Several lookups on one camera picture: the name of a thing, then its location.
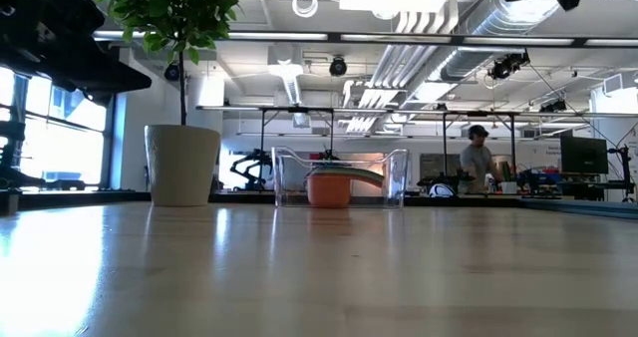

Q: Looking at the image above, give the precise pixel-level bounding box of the black monitor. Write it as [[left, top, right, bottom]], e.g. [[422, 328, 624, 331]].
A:
[[560, 136, 609, 175]]

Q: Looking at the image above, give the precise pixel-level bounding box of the white coiled ceiling cable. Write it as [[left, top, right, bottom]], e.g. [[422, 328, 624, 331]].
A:
[[291, 0, 320, 19]]

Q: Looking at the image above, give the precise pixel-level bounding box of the black equipment stand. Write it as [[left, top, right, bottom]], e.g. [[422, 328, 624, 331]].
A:
[[606, 145, 637, 203]]

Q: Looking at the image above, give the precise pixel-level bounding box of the black machine silhouette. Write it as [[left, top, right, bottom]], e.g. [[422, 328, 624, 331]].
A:
[[0, 121, 49, 188]]

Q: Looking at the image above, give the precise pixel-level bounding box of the black table edge rail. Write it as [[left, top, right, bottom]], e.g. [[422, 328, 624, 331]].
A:
[[0, 190, 522, 211]]

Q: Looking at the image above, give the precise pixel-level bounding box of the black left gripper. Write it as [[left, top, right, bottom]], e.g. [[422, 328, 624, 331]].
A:
[[0, 0, 154, 108]]

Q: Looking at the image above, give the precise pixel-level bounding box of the orange measuring cup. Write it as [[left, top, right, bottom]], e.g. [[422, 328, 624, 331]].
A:
[[306, 169, 386, 209]]

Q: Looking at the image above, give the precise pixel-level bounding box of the black ceiling spotlight cluster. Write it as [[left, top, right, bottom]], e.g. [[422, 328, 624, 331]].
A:
[[486, 51, 531, 82], [538, 99, 568, 114]]

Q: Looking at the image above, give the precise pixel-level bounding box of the white plant pot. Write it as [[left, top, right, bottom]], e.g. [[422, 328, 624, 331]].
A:
[[144, 124, 222, 207]]

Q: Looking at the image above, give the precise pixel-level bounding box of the red measuring cup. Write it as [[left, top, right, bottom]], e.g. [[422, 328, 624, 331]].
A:
[[307, 169, 386, 188]]

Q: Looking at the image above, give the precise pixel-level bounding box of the small grey cup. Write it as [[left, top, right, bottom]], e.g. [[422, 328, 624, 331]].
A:
[[0, 187, 22, 216]]

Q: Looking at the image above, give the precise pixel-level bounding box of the clear plastic basket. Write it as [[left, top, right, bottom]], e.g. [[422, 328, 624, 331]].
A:
[[271, 146, 411, 210]]

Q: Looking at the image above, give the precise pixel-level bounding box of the green leafy potted tree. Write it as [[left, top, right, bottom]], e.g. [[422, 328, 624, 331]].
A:
[[94, 0, 241, 127]]

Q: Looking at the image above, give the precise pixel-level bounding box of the silver round air duct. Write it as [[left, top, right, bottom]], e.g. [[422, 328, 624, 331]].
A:
[[439, 0, 579, 82]]

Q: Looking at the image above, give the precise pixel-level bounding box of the black ceiling light rail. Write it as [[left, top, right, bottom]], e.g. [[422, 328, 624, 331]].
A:
[[92, 27, 638, 49]]

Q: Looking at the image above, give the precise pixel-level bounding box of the person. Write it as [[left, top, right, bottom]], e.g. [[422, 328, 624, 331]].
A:
[[457, 124, 503, 194]]

